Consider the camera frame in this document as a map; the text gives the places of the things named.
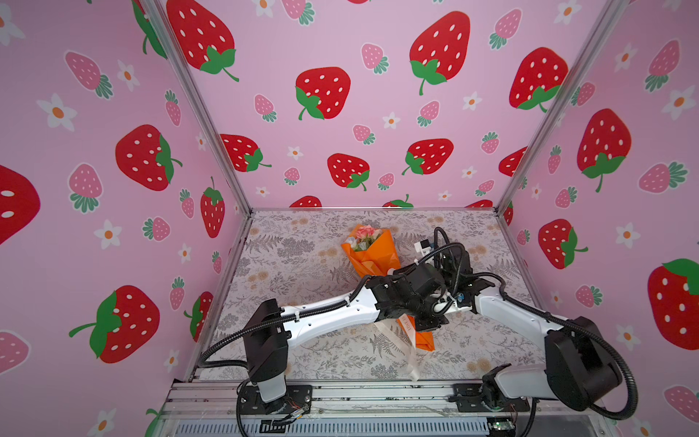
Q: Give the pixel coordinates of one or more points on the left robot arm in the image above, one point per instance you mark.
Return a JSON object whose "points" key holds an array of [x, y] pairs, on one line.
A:
{"points": [[262, 346]]}

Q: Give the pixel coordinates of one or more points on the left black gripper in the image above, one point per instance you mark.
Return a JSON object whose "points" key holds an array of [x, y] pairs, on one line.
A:
{"points": [[433, 321]]}

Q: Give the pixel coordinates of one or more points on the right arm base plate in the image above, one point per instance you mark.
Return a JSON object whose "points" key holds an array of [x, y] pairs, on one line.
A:
{"points": [[474, 398]]}

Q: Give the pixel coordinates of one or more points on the cream ribbon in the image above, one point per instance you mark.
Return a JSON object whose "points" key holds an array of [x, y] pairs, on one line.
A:
{"points": [[394, 331]]}

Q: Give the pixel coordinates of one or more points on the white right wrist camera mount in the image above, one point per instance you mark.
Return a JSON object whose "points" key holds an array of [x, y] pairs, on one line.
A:
{"points": [[424, 247]]}

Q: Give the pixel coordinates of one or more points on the orange wrapping paper sheet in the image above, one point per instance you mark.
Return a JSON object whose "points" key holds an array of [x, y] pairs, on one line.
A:
{"points": [[382, 259]]}

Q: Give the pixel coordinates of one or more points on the right vertical aluminium post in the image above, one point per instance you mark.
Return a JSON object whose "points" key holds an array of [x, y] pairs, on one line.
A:
{"points": [[594, 43]]}

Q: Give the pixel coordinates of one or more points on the vertical aluminium post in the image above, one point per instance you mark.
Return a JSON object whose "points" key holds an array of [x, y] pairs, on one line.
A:
{"points": [[158, 18], [594, 43]]}

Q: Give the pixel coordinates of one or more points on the left vertical aluminium post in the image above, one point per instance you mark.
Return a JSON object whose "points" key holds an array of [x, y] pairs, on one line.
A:
{"points": [[158, 18]]}

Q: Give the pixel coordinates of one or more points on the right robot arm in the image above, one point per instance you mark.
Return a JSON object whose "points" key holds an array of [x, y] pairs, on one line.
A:
{"points": [[581, 369]]}

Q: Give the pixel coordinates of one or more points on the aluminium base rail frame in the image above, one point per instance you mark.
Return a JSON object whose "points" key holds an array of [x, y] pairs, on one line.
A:
{"points": [[366, 408]]}

